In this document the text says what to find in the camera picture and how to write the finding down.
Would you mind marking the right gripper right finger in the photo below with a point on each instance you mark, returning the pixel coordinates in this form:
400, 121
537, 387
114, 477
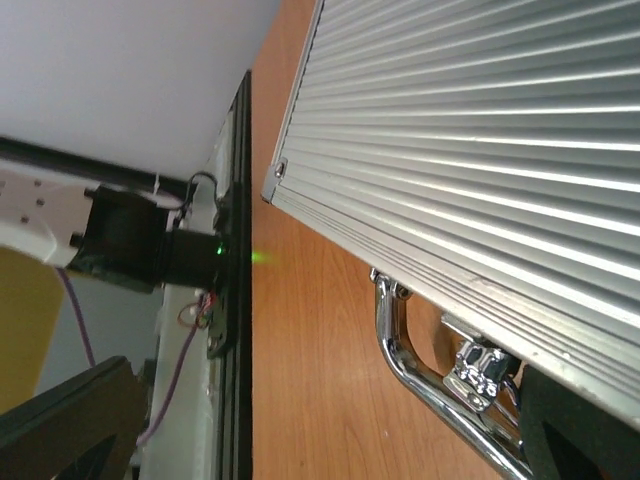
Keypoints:
567, 437

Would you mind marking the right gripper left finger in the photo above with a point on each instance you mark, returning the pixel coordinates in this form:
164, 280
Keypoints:
84, 428

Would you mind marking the aluminium poker case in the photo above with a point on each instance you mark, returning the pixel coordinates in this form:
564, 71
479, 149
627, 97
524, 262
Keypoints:
482, 157

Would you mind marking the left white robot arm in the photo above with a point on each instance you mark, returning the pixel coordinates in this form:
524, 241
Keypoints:
119, 237

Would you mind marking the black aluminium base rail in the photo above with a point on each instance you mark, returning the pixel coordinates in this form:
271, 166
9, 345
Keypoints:
233, 452

